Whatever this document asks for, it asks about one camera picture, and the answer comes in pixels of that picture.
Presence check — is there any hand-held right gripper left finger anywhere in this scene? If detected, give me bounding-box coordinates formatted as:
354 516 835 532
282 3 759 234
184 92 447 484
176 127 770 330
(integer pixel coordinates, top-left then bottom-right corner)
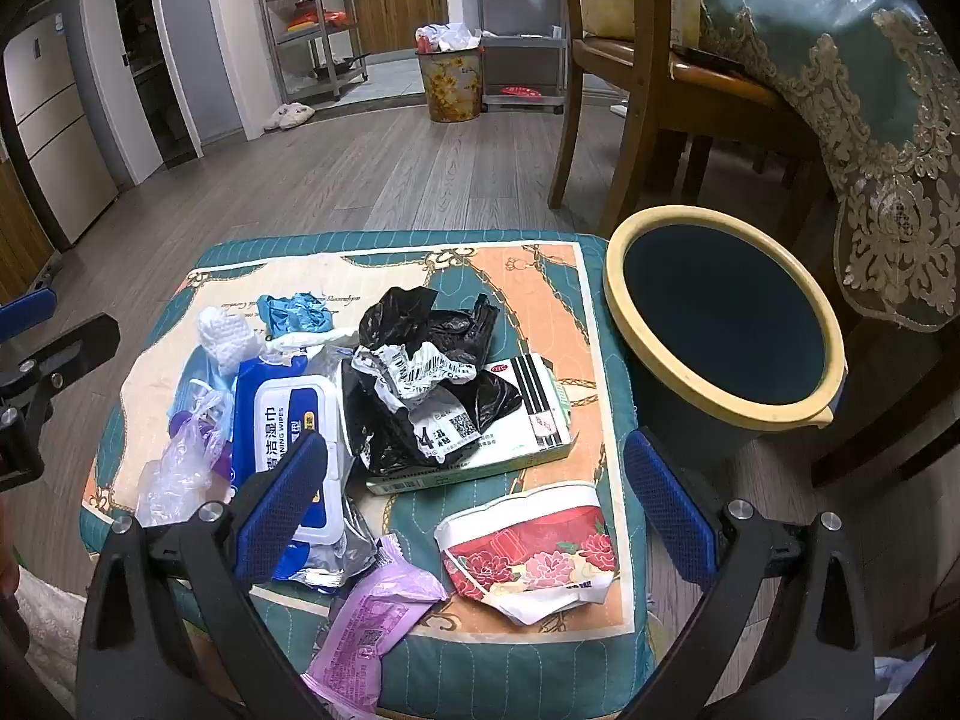
75 431 331 720

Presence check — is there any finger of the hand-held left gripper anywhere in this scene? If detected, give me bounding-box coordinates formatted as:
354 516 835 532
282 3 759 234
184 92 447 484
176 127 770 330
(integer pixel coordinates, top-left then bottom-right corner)
0 289 59 346
0 313 122 425

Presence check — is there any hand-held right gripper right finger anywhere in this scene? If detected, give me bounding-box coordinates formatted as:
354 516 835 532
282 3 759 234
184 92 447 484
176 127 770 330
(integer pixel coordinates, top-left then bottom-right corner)
615 426 878 720

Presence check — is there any blue wet wipes pack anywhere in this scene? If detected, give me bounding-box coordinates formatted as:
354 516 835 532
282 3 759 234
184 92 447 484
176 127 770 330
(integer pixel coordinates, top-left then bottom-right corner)
229 349 380 593

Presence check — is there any clear plastic bag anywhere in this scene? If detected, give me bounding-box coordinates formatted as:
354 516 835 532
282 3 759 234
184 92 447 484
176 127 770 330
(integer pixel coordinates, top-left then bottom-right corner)
135 382 237 530

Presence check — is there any light blue face mask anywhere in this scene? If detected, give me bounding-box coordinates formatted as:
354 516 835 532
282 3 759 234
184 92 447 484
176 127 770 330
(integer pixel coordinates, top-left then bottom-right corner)
174 356 241 421

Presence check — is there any purple foil wrapper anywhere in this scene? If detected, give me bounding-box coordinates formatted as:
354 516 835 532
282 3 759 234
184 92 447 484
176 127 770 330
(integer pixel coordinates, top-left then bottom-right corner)
300 532 451 720

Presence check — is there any red floral paper bowl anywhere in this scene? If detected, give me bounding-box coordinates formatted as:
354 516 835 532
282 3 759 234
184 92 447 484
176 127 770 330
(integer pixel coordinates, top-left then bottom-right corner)
433 481 622 627

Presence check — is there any white tissue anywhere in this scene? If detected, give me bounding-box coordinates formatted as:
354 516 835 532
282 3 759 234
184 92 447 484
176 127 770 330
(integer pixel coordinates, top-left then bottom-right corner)
196 306 263 372

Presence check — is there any white medicine box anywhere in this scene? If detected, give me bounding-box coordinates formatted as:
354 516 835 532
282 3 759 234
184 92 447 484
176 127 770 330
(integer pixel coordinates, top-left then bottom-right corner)
365 352 580 496

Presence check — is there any blue glove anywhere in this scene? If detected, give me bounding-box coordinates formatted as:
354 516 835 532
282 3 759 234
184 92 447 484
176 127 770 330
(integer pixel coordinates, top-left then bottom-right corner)
256 291 336 338

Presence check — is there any white printed paper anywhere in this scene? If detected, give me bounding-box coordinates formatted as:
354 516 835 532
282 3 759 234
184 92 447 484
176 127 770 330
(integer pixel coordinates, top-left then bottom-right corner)
352 341 482 466

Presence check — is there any blue bin with yellow rim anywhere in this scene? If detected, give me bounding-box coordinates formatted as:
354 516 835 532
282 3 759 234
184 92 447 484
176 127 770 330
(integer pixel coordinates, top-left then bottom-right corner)
602 206 850 466

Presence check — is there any black plastic bag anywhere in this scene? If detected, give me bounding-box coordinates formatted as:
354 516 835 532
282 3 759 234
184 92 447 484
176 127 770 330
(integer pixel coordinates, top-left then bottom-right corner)
341 286 524 477

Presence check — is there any floral trash can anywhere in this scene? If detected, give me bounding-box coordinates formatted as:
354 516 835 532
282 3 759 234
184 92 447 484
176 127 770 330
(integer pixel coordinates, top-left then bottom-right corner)
415 45 485 123

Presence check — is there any white crumpled trash bag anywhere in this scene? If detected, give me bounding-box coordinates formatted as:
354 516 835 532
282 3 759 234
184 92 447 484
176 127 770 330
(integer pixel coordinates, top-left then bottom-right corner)
416 22 485 55

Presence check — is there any wooden side cabinet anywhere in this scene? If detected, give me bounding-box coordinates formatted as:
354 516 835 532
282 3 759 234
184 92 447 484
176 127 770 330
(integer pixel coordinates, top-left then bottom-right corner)
0 157 53 301

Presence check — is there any white refrigerator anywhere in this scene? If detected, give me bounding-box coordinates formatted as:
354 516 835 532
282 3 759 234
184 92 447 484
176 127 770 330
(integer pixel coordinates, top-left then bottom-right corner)
0 15 98 245

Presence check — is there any white fluffy garment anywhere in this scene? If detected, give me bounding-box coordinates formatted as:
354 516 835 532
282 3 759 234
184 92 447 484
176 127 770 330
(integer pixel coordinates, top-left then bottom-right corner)
15 570 98 720

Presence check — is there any teal printed cushion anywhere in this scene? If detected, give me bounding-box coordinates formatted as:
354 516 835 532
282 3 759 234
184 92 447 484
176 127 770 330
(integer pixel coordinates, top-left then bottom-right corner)
81 231 661 720

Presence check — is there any light blue cloth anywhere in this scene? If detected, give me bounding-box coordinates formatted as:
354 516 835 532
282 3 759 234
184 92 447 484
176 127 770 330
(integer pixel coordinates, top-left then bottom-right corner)
874 656 938 720

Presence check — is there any black frying pan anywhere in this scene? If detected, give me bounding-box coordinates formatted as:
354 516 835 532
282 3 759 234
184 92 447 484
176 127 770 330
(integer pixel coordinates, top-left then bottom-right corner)
311 52 372 80

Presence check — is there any metal shelf rack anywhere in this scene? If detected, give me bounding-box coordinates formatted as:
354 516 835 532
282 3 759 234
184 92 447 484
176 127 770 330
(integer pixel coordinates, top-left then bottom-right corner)
251 0 372 102

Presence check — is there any black phone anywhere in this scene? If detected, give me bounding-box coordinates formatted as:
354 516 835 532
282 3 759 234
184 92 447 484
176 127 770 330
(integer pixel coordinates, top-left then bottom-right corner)
671 45 747 77

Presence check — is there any wooden kitchen cabinet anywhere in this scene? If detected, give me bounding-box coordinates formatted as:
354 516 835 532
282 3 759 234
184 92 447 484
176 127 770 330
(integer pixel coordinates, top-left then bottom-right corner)
352 0 451 53

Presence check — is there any teal lace tablecloth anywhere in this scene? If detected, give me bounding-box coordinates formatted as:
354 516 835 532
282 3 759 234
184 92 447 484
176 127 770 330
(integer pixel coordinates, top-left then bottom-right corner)
697 0 960 335

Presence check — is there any grey plastic shelf cart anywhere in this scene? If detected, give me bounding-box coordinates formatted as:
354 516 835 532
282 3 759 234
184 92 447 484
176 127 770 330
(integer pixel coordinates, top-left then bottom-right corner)
474 0 567 115

